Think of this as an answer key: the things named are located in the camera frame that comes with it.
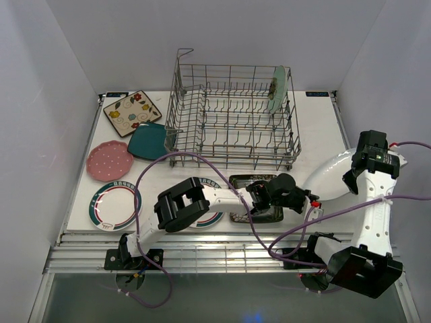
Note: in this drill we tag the teal square plate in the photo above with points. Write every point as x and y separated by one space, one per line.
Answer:
148 141

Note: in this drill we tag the cream floral square plate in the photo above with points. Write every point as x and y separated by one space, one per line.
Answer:
127 113

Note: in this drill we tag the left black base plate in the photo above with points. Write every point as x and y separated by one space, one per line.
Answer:
114 262

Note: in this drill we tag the right black table label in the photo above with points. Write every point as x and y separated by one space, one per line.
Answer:
317 94

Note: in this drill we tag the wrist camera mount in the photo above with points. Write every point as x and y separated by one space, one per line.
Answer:
314 212
394 150

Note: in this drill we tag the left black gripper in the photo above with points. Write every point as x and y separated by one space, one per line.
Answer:
303 194

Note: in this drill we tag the black table label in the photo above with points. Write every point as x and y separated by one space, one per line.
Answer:
317 94
116 94

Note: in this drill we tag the black floral square plate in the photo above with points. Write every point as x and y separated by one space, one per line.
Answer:
272 215

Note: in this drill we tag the left black table label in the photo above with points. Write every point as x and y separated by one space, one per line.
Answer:
116 94

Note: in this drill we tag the grey wire dish rack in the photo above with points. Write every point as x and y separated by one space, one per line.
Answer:
220 113

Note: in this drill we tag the aluminium rail frame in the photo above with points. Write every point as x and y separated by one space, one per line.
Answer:
224 249

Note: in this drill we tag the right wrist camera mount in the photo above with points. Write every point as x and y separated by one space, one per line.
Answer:
394 150

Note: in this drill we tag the left round plate teal rim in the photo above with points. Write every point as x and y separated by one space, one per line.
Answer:
112 206

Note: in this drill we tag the pink dotted scalloped plate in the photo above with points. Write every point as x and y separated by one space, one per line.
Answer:
109 161

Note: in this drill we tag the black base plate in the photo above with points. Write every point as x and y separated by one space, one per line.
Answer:
114 262
303 259

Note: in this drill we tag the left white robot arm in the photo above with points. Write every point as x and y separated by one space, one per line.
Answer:
183 204

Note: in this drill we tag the pale green plate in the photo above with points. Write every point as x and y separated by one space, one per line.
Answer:
277 89

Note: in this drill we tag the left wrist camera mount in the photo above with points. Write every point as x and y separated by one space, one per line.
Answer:
314 212

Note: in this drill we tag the round plate teal red rim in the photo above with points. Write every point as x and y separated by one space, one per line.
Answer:
207 219

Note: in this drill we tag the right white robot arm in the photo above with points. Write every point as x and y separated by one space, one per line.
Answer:
365 266

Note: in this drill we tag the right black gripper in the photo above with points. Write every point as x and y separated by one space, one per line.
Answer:
348 180

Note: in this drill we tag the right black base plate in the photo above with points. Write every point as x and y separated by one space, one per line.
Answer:
303 259

